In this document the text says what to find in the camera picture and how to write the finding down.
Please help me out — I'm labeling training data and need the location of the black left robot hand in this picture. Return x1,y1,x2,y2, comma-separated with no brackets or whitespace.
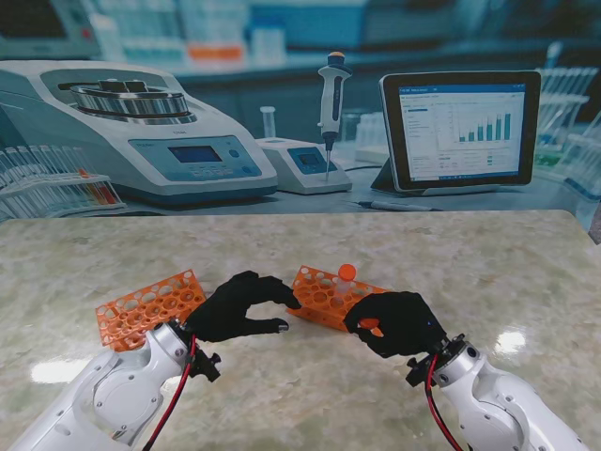
185,271,304,343

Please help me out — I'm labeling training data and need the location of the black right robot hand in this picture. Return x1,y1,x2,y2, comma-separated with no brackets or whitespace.
343,290,450,359

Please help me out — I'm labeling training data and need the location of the clear plastic test tube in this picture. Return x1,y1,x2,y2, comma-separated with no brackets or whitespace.
333,277,356,306

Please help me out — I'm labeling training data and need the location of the orange test tube rack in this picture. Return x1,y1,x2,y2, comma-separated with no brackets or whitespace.
95,269,208,353
286,265,391,334

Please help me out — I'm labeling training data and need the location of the printed laboratory backdrop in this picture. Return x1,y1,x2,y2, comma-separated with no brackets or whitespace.
0,0,601,245

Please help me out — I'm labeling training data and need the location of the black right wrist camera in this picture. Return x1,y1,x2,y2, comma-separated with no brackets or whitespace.
406,356,433,387

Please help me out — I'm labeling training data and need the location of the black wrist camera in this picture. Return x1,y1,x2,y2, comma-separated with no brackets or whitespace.
190,350,223,382
406,356,433,387

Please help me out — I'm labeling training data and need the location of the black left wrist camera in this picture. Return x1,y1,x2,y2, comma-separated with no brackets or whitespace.
190,350,223,382

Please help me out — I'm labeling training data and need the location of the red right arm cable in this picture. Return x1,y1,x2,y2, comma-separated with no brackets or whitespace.
424,354,464,451

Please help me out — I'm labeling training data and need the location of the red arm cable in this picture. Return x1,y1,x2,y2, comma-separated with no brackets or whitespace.
424,354,464,451
140,333,198,451

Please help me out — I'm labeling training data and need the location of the red left arm cable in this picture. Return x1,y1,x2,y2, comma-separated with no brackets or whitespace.
140,333,198,451

